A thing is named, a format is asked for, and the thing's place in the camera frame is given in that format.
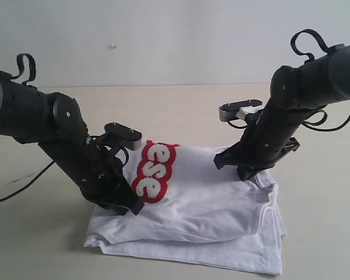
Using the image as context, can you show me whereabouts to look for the black left camera cable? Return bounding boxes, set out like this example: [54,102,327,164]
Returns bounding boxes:
[0,160,56,204]

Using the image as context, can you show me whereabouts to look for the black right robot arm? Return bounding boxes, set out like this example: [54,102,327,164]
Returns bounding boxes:
[213,45,350,180]

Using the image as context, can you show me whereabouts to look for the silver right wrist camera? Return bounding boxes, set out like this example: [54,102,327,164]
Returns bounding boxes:
[219,99,264,122]

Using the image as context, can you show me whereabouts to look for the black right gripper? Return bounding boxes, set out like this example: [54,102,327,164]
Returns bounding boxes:
[213,113,300,181]

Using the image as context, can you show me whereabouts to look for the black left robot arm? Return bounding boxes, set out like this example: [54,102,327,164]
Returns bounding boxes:
[0,71,144,215]

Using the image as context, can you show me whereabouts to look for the black right camera cable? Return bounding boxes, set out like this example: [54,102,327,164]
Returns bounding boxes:
[227,28,350,132]

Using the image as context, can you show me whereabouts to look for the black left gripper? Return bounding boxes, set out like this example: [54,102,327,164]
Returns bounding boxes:
[72,144,145,216]

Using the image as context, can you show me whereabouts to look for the black camera cable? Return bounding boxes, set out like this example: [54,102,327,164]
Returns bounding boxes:
[0,160,56,204]
[227,28,350,132]

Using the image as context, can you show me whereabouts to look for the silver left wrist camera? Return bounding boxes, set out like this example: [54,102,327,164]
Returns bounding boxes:
[103,122,142,151]

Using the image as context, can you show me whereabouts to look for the white t-shirt red lettering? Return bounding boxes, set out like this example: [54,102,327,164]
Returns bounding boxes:
[84,140,286,275]

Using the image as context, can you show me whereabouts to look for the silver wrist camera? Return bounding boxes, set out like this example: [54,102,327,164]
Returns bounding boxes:
[219,99,264,122]
[103,122,142,151]

